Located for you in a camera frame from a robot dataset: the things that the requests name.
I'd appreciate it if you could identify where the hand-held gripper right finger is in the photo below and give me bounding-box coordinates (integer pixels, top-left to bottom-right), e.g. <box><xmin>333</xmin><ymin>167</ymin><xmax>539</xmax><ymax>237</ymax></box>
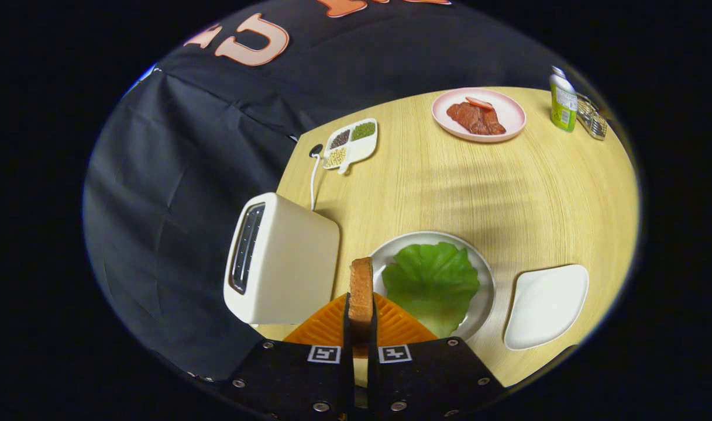
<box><xmin>366</xmin><ymin>292</ymin><xmax>507</xmax><ymax>420</ymax></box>

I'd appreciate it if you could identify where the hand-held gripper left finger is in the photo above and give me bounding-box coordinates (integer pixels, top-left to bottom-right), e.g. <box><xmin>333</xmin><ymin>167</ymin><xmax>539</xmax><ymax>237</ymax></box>
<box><xmin>224</xmin><ymin>292</ymin><xmax>355</xmax><ymax>420</ymax></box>

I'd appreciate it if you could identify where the toasted bread slice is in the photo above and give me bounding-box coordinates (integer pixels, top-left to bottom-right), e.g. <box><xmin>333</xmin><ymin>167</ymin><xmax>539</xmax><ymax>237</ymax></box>
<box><xmin>349</xmin><ymin>257</ymin><xmax>374</xmax><ymax>358</ymax></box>

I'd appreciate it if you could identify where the green lettuce leaf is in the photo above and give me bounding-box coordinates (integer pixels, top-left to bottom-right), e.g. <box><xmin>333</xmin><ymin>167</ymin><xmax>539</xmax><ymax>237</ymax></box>
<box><xmin>381</xmin><ymin>242</ymin><xmax>481</xmax><ymax>339</ymax></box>

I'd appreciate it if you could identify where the white toaster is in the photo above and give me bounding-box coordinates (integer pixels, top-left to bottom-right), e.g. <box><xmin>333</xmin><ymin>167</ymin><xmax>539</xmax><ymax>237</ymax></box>
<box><xmin>223</xmin><ymin>192</ymin><xmax>340</xmax><ymax>326</ymax></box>

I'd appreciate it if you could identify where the round white plate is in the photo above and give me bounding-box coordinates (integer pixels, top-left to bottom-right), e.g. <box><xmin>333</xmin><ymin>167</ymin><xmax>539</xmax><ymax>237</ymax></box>
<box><xmin>370</xmin><ymin>231</ymin><xmax>497</xmax><ymax>343</ymax></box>

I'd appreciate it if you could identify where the white square dish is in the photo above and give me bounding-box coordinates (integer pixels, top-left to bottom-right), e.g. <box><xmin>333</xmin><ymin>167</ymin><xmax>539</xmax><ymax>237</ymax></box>
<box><xmin>504</xmin><ymin>264</ymin><xmax>590</xmax><ymax>351</ymax></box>

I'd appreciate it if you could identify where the divided white bean dish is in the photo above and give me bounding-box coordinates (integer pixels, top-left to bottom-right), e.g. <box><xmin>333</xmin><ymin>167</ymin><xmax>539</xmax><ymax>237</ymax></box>
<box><xmin>322</xmin><ymin>118</ymin><xmax>379</xmax><ymax>175</ymax></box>

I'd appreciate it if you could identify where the brown meat slice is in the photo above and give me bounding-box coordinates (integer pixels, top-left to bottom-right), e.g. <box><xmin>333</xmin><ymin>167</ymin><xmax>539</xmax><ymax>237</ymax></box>
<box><xmin>446</xmin><ymin>102</ymin><xmax>507</xmax><ymax>136</ymax></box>

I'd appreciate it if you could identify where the pink plate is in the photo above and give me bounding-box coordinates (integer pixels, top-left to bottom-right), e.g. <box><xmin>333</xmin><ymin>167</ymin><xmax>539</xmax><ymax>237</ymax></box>
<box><xmin>431</xmin><ymin>88</ymin><xmax>527</xmax><ymax>143</ymax></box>

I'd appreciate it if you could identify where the green label bottle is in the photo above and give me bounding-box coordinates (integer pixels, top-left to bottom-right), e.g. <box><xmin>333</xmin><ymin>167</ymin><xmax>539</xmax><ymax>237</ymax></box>
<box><xmin>550</xmin><ymin>65</ymin><xmax>579</xmax><ymax>133</ymax></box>

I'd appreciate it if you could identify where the small wire basket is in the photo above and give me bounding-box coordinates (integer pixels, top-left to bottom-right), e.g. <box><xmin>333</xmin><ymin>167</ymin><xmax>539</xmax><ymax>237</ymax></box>
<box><xmin>576</xmin><ymin>92</ymin><xmax>609</xmax><ymax>141</ymax></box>

